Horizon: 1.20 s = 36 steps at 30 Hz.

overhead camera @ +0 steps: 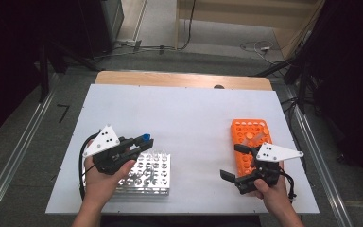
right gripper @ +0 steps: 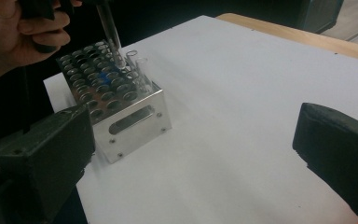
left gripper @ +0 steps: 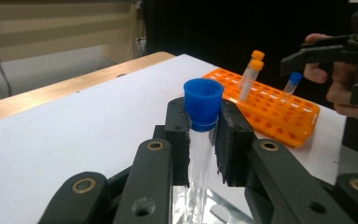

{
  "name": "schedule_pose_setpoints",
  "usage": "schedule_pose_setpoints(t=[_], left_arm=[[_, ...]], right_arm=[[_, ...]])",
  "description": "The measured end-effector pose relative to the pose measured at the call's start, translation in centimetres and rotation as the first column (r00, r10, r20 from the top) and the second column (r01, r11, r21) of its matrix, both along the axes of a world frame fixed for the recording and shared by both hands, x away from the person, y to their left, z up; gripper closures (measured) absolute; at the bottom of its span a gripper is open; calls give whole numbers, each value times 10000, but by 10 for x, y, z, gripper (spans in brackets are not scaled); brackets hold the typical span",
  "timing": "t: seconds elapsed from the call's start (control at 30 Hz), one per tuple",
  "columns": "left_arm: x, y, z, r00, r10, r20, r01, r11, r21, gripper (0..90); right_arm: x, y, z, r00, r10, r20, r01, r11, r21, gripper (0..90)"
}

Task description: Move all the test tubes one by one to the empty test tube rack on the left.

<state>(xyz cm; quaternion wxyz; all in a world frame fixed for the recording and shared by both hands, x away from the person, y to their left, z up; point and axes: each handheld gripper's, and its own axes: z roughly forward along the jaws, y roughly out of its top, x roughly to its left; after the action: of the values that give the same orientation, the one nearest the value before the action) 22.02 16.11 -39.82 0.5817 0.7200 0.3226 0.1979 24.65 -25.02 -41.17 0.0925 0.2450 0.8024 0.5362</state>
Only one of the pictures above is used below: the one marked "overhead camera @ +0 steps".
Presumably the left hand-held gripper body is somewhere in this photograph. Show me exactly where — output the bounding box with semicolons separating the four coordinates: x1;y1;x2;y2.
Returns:
82;125;140;176

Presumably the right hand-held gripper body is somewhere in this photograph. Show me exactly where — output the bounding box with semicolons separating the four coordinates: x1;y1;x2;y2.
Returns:
236;142;304;196

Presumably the orange plastic tube rack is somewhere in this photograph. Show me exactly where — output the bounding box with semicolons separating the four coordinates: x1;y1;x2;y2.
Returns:
231;118;284;179

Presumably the silver metal tube rack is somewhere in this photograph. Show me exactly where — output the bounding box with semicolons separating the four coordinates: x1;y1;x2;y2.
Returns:
81;150;172;197

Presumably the person's right hand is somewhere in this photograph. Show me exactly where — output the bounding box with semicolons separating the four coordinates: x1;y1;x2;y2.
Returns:
252;176;293;213

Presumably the person's left hand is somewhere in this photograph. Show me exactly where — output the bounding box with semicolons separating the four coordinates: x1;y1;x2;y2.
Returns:
82;140;137;206

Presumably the white board mat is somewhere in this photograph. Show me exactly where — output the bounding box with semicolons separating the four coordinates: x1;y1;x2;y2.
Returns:
45;83;320;216

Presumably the black metal stand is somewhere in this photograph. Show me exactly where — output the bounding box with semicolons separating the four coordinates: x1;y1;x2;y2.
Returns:
37;41;50;104

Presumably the black cabinet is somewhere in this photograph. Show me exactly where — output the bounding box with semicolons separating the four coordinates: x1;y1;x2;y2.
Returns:
78;0;125;60

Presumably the left hand-held gripper black cable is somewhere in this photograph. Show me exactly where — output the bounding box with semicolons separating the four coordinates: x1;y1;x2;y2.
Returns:
78;131;101;201

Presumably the hand-held gripper black cable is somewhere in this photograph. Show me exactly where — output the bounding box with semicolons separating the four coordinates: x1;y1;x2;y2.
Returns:
78;131;101;201
278;168;298;203

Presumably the right hand-held gripper black cable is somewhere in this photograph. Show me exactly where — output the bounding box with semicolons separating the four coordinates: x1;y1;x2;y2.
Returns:
278;168;298;203

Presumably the metal floor rail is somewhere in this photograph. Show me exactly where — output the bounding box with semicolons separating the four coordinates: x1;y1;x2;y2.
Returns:
277;80;354;227
0;73;60;227

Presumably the bundle of floor cables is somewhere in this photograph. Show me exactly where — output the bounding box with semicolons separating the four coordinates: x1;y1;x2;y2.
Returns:
94;38;178;61

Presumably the white floor cable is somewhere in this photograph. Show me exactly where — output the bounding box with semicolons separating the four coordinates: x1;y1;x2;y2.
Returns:
239;40;285;65

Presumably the black hanging cable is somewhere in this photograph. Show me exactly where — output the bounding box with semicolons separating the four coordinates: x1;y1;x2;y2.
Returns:
179;0;198;51

